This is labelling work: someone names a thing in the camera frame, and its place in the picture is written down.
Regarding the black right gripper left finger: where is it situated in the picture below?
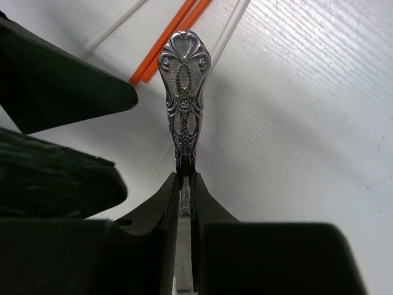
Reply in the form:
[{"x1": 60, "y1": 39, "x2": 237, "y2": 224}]
[{"x1": 1, "y1": 174, "x2": 179, "y2": 294}]

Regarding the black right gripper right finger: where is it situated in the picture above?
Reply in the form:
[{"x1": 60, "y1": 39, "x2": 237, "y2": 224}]
[{"x1": 191, "y1": 173, "x2": 366, "y2": 294}]

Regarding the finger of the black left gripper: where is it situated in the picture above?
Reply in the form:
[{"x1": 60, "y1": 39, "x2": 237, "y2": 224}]
[
  {"x1": 1, "y1": 128, "x2": 127, "y2": 218},
  {"x1": 1, "y1": 13, "x2": 138, "y2": 134}
]

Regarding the white chopstick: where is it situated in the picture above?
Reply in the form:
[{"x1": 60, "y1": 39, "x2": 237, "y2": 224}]
[{"x1": 80, "y1": 0, "x2": 146, "y2": 58}]

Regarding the orange chopstick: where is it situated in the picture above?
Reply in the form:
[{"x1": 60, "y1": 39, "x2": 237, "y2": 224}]
[
  {"x1": 128, "y1": 0, "x2": 195, "y2": 86},
  {"x1": 139, "y1": 1, "x2": 211, "y2": 83}
]

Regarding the clear thin chopstick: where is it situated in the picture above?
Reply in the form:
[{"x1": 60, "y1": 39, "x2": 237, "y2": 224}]
[{"x1": 211, "y1": 0, "x2": 250, "y2": 62}]

